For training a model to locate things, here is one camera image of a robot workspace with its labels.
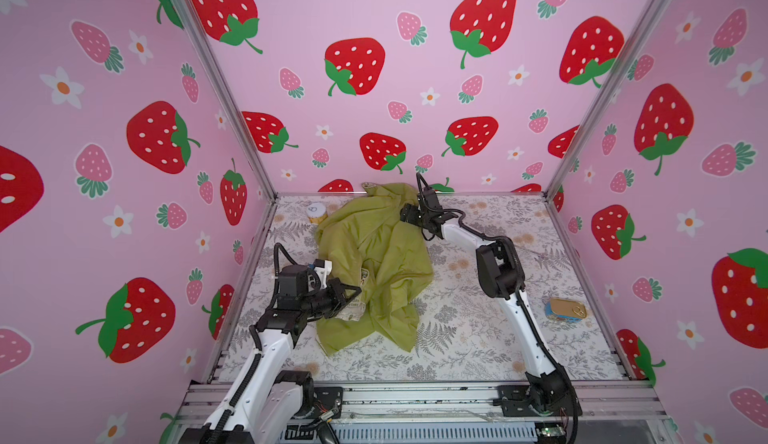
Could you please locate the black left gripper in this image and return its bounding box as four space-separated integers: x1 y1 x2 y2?
300 279 359 320

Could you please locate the green zip-up jacket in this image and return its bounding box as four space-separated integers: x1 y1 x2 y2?
315 183 434 355

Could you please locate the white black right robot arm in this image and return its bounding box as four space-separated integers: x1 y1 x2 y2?
400 185 580 419

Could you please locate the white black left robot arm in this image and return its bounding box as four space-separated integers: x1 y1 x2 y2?
179 260 362 443

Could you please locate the small white yellow cup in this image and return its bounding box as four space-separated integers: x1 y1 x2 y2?
306 202 328 224

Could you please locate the brown blue cardboard piece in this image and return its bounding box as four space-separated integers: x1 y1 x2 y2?
545 297 589 322

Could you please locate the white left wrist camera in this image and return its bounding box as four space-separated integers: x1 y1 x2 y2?
308 259 333 289

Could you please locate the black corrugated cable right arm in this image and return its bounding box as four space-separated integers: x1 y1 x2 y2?
415 172 583 444

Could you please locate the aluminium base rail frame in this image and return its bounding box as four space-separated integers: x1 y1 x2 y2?
170 373 680 443

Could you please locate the aluminium corner post right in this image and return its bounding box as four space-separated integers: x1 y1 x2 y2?
543 0 672 204

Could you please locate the aluminium corner post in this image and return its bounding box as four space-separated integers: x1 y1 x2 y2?
543 0 672 204
171 0 278 203

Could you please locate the aluminium corner post left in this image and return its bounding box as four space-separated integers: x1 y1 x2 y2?
171 0 278 203

